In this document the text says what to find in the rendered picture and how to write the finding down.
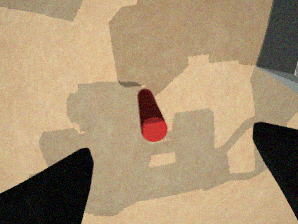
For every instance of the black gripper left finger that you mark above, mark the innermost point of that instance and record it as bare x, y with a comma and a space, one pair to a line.
56, 195

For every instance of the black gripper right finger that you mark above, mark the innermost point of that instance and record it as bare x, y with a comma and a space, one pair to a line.
278, 147

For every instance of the dark red peg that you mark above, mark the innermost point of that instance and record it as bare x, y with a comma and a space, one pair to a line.
153, 127

